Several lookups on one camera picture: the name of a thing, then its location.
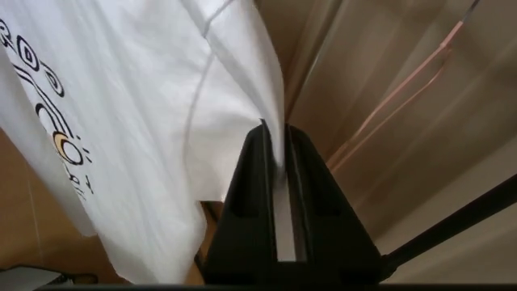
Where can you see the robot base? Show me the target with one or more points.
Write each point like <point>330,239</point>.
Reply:
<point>24,277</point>

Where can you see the black clothes rack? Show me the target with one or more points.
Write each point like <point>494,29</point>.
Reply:
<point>464,216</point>

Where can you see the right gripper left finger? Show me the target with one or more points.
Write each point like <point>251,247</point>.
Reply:
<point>242,234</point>

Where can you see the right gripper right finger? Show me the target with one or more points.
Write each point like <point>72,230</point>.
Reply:
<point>339,242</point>

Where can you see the pink clothes hanger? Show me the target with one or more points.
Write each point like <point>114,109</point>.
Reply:
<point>451,35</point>

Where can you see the white printed t-shirt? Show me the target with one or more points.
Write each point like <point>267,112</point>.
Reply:
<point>141,101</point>

